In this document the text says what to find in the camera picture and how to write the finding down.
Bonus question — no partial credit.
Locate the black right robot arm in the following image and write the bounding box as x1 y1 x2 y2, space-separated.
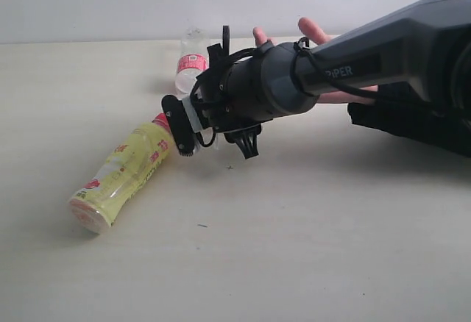
188 0 470 157

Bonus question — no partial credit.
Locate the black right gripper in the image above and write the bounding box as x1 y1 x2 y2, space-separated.
193 62 265 159

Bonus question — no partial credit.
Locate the yellow drink bottle red cap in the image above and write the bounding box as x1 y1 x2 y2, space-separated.
68 113 173 234

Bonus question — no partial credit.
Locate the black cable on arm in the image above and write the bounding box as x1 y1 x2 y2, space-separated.
205 24 471 119

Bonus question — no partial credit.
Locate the black sleeved forearm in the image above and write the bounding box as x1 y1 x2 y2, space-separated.
347 101 470 157

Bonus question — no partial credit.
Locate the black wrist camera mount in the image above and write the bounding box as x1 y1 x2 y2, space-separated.
161 95 204 157

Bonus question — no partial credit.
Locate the clear bottle red label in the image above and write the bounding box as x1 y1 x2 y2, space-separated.
174 27 210 97

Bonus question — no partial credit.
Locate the person's open bare hand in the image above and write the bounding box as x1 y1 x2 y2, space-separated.
252 17 375 105

